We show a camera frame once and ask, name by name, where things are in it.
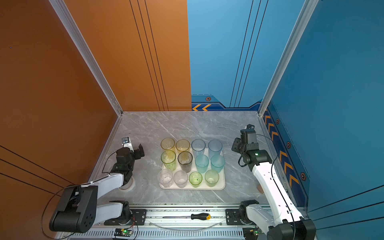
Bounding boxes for blue tall glass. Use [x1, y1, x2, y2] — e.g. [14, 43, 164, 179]
[208, 140, 223, 159]

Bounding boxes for teal glass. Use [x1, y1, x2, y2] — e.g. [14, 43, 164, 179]
[211, 155, 226, 173]
[195, 155, 209, 174]

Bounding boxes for clear glass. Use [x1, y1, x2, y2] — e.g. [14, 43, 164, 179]
[158, 169, 174, 188]
[173, 170, 189, 189]

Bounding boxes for yellow ribbed glass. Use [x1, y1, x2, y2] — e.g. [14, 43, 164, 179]
[161, 138, 176, 152]

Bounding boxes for pale green glass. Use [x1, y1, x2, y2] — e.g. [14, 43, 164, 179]
[205, 170, 220, 187]

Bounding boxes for light blue glass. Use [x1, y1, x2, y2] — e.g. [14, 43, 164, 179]
[191, 139, 206, 158]

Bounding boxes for yellow tall glass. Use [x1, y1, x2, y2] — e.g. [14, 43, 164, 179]
[176, 139, 191, 153]

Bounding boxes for grey smoked glass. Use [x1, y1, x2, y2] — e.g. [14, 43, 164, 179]
[178, 151, 193, 173]

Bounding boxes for green short glass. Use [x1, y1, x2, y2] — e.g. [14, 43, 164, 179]
[189, 172, 203, 188]

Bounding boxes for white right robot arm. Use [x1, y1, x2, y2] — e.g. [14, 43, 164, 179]
[232, 125, 316, 240]

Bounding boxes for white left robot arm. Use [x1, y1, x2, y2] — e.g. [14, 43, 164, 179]
[49, 144, 145, 233]

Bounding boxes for cream rectangular tray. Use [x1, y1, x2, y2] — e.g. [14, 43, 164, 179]
[159, 148, 226, 191]

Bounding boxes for tape roll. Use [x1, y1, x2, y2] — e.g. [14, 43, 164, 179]
[119, 177, 136, 192]

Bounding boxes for brown bottle black cap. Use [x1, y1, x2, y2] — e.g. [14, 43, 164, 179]
[257, 185, 265, 194]

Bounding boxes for left green circuit board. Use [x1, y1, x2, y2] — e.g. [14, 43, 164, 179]
[113, 228, 135, 240]

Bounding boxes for green circuit board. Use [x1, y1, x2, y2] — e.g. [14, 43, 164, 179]
[113, 228, 135, 240]
[242, 228, 264, 240]

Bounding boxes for black yellow screwdriver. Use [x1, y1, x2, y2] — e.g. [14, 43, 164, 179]
[163, 213, 211, 221]

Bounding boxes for right green circuit board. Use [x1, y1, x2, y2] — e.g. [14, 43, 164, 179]
[242, 228, 264, 240]

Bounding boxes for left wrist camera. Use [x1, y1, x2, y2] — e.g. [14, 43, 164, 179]
[122, 137, 133, 150]

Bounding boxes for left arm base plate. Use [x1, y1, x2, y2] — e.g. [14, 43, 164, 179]
[104, 209, 147, 226]

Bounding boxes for clear cable on rail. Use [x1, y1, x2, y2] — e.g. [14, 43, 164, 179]
[147, 220, 224, 232]

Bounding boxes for aluminium front rail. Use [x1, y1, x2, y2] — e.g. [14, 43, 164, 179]
[53, 204, 319, 240]

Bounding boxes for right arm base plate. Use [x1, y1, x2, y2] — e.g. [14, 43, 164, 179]
[225, 209, 266, 226]

